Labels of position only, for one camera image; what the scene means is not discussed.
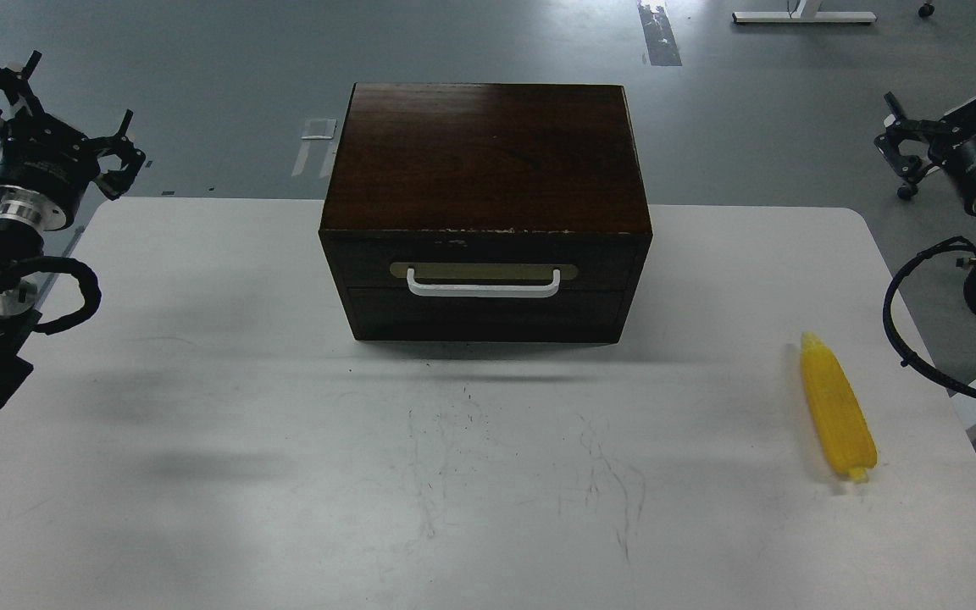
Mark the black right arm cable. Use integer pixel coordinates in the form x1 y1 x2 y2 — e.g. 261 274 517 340
882 237 976 418

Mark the wooden drawer with white handle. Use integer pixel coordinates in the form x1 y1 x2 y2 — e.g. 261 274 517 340
341 263 634 344

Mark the grey floor tape strip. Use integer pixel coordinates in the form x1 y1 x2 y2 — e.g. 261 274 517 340
636 1 683 67

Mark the dark wooden drawer cabinet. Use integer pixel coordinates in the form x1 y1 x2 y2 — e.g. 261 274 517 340
319 82 653 312

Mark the white desk base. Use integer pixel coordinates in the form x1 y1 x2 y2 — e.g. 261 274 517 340
731 1 878 25

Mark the yellow plastic corn cob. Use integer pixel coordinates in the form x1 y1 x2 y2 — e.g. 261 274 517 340
799 331 878 483

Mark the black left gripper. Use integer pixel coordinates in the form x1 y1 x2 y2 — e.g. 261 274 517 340
0 50 147 231

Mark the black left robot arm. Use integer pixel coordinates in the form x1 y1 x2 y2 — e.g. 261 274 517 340
0 51 146 410

